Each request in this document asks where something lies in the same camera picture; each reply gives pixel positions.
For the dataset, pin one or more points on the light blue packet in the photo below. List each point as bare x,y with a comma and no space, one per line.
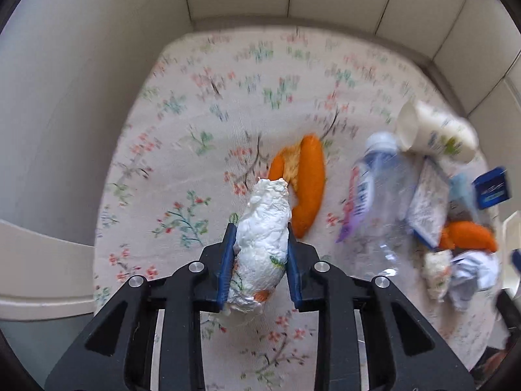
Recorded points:
462,195

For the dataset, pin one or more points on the small white carton blue edge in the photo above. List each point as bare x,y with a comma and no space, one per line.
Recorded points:
427,199

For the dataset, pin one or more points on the cream paper cup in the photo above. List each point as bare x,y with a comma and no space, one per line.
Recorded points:
439,130

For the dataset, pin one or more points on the floral printed tissue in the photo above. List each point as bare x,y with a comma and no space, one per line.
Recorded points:
260,244

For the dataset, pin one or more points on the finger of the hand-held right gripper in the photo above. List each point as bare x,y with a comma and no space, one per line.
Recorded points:
516,260

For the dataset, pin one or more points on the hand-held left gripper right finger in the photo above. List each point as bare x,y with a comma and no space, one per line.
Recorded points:
294,264

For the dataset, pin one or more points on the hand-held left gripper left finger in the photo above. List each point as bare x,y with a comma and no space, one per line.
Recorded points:
228,260

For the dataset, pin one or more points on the clear plastic bottle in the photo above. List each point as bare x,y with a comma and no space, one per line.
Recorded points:
374,187

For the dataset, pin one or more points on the white paper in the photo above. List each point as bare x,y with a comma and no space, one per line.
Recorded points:
476,273

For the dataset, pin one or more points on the dark blue box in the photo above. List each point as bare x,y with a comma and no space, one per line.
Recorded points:
492,189

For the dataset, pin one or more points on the small orange peel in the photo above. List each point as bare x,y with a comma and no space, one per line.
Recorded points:
468,234

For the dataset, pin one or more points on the large curved orange peel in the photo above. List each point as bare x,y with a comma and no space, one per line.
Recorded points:
311,179

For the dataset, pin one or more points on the floral tablecloth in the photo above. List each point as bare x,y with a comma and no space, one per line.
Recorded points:
203,110

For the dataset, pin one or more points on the plain white tissue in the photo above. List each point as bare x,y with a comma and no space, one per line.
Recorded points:
437,273

